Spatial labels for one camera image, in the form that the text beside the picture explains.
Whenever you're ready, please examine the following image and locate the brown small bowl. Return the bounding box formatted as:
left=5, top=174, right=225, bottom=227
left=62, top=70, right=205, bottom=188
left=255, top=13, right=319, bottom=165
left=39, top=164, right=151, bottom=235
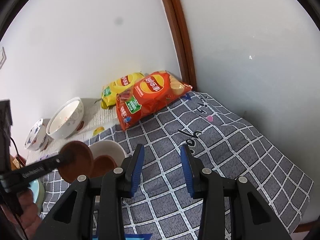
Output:
left=91, top=155, right=117, bottom=178
left=58, top=141, right=93, bottom=184

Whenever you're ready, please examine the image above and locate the teal square plate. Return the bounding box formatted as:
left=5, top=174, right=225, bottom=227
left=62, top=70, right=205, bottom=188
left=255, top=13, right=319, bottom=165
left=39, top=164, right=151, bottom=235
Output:
left=29, top=179, right=45, bottom=215

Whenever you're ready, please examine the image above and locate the left human hand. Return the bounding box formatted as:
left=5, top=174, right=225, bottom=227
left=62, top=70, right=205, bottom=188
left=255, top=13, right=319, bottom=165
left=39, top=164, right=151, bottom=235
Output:
left=18, top=189, right=42, bottom=239

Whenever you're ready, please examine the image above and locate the blue crane pattern bowl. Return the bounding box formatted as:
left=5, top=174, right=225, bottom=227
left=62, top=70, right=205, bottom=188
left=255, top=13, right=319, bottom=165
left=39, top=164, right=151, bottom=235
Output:
left=24, top=118, right=49, bottom=152

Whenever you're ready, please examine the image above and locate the large white ceramic bowl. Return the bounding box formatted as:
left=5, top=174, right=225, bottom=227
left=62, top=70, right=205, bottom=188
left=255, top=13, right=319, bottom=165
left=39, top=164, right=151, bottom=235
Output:
left=46, top=97, right=84, bottom=140

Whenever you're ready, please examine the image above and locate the white lace table cover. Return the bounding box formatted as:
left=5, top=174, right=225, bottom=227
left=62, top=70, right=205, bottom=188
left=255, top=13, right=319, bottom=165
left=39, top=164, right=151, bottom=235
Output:
left=26, top=99, right=119, bottom=165

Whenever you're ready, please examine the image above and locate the grey checked star cloth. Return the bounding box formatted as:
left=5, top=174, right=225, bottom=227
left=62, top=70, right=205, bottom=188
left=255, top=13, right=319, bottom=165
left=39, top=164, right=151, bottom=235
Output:
left=39, top=90, right=315, bottom=240

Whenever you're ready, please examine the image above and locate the yellow chips bag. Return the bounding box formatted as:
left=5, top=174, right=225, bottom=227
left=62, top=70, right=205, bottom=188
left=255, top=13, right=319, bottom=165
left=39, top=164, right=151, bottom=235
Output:
left=101, top=72, right=144, bottom=109

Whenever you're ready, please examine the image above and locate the red chips bag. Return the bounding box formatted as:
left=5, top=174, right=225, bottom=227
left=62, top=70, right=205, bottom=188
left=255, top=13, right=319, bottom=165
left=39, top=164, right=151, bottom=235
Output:
left=116, top=70, right=193, bottom=130

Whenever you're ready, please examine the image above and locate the white wall switch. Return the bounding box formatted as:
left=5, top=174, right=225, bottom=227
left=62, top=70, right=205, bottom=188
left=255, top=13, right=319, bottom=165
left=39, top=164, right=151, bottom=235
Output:
left=0, top=47, right=7, bottom=69

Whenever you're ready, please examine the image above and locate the brown wooden door frame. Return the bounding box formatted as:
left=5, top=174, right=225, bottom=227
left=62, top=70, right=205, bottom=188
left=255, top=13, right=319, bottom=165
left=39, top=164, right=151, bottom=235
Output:
left=162, top=0, right=197, bottom=91

